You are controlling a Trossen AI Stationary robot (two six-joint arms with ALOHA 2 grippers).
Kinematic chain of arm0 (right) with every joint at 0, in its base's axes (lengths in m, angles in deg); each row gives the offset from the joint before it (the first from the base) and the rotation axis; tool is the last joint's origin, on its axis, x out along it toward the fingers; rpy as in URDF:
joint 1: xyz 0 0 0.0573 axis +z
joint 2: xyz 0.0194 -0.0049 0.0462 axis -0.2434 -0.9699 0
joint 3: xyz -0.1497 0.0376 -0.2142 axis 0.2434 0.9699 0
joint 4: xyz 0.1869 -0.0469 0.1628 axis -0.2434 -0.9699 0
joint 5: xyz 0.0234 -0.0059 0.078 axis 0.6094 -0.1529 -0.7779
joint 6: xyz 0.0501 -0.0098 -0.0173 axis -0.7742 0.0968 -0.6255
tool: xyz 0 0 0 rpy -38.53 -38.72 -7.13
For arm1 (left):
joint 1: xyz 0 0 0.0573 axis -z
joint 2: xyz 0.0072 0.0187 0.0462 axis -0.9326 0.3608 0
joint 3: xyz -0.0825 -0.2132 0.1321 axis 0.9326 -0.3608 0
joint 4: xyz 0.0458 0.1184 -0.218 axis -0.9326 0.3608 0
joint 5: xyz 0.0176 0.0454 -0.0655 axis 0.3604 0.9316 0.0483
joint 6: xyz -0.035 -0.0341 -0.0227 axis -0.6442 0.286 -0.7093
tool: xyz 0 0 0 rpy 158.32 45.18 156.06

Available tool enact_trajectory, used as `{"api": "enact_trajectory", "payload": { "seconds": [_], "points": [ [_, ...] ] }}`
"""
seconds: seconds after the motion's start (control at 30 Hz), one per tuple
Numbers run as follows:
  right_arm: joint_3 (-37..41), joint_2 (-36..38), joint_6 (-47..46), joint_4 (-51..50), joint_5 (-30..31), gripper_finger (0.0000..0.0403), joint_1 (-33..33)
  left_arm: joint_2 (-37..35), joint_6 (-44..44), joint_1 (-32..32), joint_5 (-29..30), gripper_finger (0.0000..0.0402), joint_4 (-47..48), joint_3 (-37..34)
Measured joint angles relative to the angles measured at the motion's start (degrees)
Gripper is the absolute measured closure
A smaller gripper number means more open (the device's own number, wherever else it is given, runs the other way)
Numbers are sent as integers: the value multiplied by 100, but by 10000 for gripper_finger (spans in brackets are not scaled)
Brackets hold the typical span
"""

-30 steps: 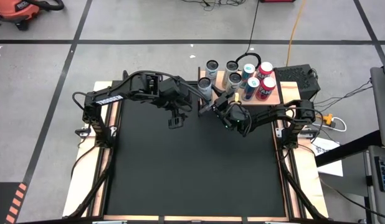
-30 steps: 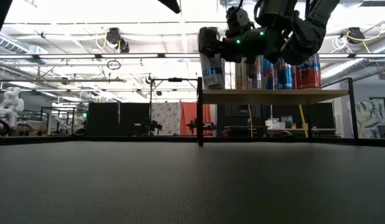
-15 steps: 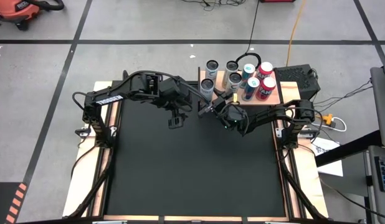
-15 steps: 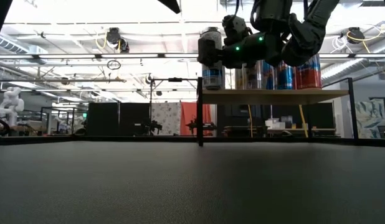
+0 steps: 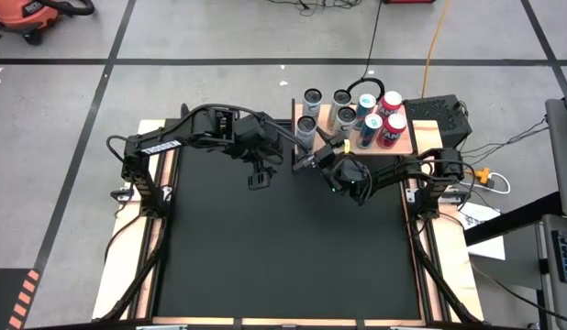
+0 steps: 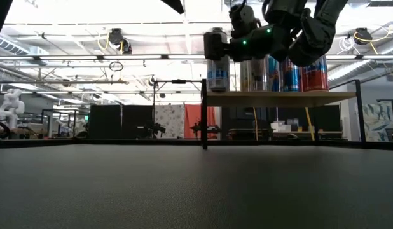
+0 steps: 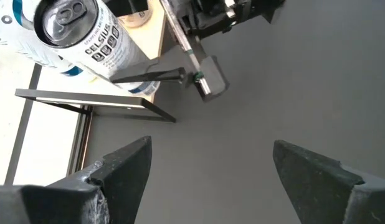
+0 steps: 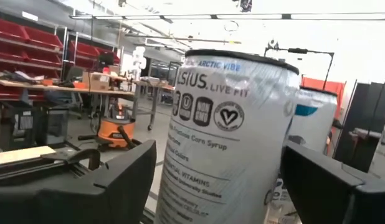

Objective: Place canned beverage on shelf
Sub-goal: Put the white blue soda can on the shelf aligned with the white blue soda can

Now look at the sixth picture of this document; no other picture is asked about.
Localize yellow extension cable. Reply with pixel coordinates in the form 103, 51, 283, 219
304, 106, 315, 141

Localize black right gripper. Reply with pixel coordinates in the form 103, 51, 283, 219
203, 24, 294, 63

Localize small white background robot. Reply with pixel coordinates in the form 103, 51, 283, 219
55, 118, 73, 136

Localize black curved hose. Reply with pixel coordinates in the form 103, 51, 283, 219
0, 119, 12, 140

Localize orange cloth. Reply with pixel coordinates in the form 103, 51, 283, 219
183, 104, 216, 140

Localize white Celsius can blue band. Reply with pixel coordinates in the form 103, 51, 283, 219
206, 27, 231, 94

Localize grey slim beverage can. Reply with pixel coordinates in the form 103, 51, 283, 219
249, 56, 269, 92

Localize white Celsius can yellow band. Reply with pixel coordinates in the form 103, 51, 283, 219
239, 60, 251, 92

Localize wooden shelf black frame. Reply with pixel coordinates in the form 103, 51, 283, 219
200, 78, 367, 151

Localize blue soda can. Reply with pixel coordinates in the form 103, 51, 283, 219
267, 54, 280, 93

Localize black background metal rack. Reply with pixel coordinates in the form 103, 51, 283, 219
40, 109, 90, 139

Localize black aluminium table frame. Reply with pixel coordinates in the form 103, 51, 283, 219
0, 138, 393, 151

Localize black table mat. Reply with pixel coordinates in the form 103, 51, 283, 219
0, 144, 393, 229

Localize long ceiling light fixture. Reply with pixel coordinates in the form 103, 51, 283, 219
0, 53, 393, 61

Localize black ceiling cable reel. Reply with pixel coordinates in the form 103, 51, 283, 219
107, 27, 134, 55
354, 27, 374, 45

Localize floral patterned cloth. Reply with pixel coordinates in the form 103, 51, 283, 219
154, 104, 186, 139

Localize white-lidded slim can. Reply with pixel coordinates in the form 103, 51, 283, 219
280, 59, 301, 93

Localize white storage boxes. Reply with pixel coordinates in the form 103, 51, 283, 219
271, 120, 294, 133

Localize black hanging ring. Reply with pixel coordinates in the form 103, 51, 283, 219
108, 61, 125, 73

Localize red Fanta can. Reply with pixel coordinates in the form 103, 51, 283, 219
300, 54, 329, 93

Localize black camera stand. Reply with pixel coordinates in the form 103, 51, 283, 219
151, 78, 202, 140

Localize black partition panel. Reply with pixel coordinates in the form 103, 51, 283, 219
89, 104, 122, 140
121, 104, 155, 140

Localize leaf patterned cloth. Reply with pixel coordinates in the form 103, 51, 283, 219
355, 101, 393, 143

